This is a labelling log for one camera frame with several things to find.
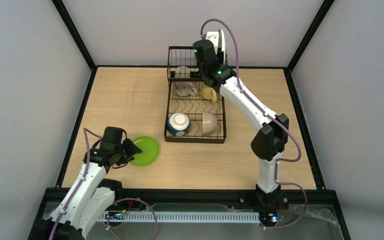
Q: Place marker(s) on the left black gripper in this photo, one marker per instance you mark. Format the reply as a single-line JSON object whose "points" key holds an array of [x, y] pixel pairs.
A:
{"points": [[125, 151]]}

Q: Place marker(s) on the green plastic plate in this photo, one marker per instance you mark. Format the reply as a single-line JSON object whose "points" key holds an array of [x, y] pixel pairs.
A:
{"points": [[150, 148]]}

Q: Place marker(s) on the white bowl with dark rim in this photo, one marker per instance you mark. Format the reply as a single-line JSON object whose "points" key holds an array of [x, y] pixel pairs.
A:
{"points": [[178, 124]]}

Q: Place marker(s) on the black wire dish rack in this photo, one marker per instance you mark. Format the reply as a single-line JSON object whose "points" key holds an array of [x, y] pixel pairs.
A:
{"points": [[192, 106]]}

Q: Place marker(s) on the seashell pattern ceramic mug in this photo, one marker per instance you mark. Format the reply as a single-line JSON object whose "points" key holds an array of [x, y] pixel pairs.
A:
{"points": [[184, 88]]}

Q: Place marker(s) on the plain white bowl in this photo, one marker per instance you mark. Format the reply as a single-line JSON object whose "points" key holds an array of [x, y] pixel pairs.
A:
{"points": [[209, 122]]}

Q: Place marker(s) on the yellow ceramic mug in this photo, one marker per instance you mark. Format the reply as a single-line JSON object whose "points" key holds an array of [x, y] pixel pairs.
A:
{"points": [[209, 93]]}

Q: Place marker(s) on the blue striped white plate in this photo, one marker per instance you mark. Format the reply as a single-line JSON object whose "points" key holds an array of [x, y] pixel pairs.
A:
{"points": [[221, 47]]}

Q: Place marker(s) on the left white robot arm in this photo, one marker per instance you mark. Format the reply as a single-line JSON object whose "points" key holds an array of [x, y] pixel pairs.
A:
{"points": [[91, 192]]}

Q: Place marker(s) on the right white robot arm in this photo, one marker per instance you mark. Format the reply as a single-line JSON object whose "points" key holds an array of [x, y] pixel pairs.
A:
{"points": [[271, 128]]}

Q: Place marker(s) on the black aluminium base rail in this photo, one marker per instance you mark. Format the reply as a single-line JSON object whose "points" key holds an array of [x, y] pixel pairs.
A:
{"points": [[239, 199]]}

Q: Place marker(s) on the white slotted cable duct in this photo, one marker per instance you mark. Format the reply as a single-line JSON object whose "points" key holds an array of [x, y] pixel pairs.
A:
{"points": [[180, 217]]}

